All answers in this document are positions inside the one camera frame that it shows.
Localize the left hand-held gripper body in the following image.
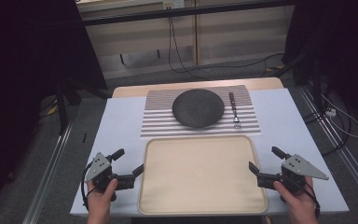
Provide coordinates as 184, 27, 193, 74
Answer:
84, 151, 137, 202

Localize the thin white cable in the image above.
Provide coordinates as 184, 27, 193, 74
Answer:
321, 92, 358, 139

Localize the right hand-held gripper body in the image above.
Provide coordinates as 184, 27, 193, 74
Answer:
256, 153, 330, 196

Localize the fork with wooden handle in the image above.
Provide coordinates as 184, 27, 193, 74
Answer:
228, 91, 241, 130

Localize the black metal stand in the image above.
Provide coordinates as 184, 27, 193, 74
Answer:
272, 46, 325, 117
53, 77, 113, 135

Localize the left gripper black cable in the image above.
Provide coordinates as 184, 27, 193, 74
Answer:
80, 161, 95, 211

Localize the beige plastic tray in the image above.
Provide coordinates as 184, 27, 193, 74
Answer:
137, 134, 269, 217

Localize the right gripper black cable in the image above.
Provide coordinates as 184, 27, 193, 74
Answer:
303, 182, 322, 219

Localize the aluminium floor rail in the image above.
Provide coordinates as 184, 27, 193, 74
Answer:
21, 120, 75, 224
296, 85, 358, 203

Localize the person's right hand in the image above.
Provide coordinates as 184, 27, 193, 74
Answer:
272, 175, 320, 217

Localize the light wooden cabinet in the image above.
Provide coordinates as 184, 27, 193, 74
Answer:
85, 5, 296, 80

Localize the white wall socket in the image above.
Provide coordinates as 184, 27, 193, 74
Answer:
162, 0, 186, 9

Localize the black looped floor cable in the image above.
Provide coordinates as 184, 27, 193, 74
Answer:
302, 101, 352, 157

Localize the person's left hand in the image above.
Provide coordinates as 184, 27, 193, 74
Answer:
86, 177, 119, 217

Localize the long black floor cable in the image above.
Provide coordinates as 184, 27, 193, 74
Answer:
167, 15, 285, 80

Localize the black horizontal bar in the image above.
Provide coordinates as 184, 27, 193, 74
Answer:
81, 0, 297, 27

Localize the dark round plate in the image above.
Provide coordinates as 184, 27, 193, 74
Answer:
172, 88, 226, 129

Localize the dark curtain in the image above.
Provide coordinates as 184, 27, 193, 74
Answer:
0, 0, 108, 216
282, 0, 358, 132

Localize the striped placemat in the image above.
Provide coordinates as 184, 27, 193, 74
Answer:
139, 84, 263, 140

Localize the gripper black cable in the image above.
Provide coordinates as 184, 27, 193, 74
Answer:
80, 161, 95, 211
303, 182, 322, 219

